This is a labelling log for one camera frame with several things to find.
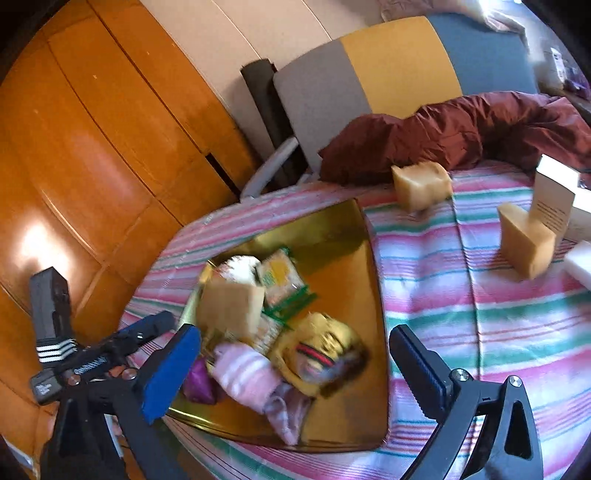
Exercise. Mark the purple snack packet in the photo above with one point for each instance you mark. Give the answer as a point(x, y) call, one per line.
point(197, 386)

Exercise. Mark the striped pink green bedsheet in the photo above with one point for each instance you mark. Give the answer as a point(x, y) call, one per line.
point(440, 273)

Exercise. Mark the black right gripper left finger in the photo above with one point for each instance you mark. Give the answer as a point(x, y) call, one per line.
point(153, 390)

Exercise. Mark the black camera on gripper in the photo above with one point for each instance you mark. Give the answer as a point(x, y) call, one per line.
point(51, 314)

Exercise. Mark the white tall carton box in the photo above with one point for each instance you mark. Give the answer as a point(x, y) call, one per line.
point(554, 192)

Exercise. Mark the green essential oil box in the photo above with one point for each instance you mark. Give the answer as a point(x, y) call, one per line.
point(290, 306)

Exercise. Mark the tan sponge block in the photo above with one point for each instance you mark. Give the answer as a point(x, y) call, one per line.
point(422, 185)
point(526, 243)

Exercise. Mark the white foam block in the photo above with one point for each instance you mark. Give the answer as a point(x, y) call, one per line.
point(577, 263)

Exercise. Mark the grey yellow blue headboard cushion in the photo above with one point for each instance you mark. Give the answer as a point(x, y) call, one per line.
point(395, 68)

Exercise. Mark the yellow patterned sock bundle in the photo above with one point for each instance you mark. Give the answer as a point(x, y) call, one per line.
point(318, 353)

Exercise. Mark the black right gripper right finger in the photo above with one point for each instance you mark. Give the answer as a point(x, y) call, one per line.
point(507, 446)

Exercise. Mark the pink white striped sock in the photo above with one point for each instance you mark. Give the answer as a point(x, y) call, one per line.
point(250, 379)

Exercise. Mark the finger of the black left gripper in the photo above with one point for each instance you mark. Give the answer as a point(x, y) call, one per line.
point(143, 329)

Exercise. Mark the gold metal tray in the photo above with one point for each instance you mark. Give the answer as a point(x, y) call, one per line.
point(334, 254)

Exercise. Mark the yellow green snack packet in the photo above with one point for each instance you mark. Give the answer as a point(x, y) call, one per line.
point(279, 277)

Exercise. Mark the maroon jacket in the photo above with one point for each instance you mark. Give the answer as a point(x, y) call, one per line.
point(512, 127)

